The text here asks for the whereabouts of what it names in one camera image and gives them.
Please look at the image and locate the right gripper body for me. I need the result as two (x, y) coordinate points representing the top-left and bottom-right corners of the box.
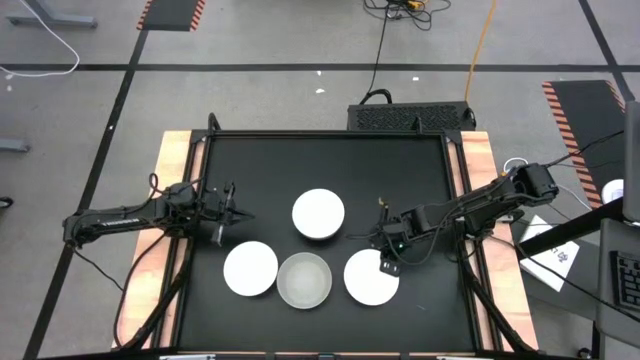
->
(368, 212), (419, 262)

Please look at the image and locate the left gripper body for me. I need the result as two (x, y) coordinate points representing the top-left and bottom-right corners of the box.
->
(198, 181), (239, 247)

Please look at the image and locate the white bowl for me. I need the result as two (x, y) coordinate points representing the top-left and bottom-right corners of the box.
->
(343, 248), (401, 307)
(222, 240), (280, 298)
(291, 188), (346, 241)

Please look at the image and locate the light grey bowl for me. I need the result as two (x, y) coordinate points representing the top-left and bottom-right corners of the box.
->
(276, 251), (333, 310)

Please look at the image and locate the wooden table board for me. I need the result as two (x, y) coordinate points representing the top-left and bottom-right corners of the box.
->
(110, 130), (207, 351)
(458, 130), (540, 351)

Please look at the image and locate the black perforated computer case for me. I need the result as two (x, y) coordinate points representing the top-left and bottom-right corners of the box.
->
(346, 100), (477, 133)

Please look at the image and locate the white paper sheet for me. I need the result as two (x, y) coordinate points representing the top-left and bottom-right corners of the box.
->
(518, 214), (581, 294)

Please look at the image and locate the black diagonal bar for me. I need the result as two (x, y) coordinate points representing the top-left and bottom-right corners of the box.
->
(516, 197), (626, 259)

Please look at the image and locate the hazard-striped black floor mat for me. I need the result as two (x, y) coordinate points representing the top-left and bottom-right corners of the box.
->
(541, 79), (627, 210)
(136, 0), (207, 33)

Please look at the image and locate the grey metal table foot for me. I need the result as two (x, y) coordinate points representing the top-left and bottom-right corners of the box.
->
(5, 0), (99, 29)
(0, 138), (31, 154)

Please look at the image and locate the white round object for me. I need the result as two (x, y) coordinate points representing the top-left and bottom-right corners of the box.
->
(601, 178), (626, 205)

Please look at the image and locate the grey desk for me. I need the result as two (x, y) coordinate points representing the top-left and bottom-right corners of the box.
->
(594, 217), (640, 360)

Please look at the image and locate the black keyboard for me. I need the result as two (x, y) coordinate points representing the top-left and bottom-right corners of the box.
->
(609, 249), (640, 314)

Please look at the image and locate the grey monitor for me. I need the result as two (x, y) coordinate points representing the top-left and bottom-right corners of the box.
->
(623, 99), (640, 224)

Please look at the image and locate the black metal frame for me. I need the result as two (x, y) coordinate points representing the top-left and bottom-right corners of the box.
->
(112, 112), (541, 360)

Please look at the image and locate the white cable coil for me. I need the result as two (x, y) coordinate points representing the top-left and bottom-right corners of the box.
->
(502, 156), (530, 175)

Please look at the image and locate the thick black cable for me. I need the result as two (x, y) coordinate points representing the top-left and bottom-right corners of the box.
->
(112, 229), (171, 350)

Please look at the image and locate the yellow cable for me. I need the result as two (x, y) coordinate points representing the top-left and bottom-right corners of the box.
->
(463, 0), (498, 103)

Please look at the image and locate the tangled black cable bundle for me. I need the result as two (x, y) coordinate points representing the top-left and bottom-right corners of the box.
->
(363, 0), (452, 32)

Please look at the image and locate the white floor cable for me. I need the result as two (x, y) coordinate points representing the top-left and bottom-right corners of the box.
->
(0, 0), (81, 79)

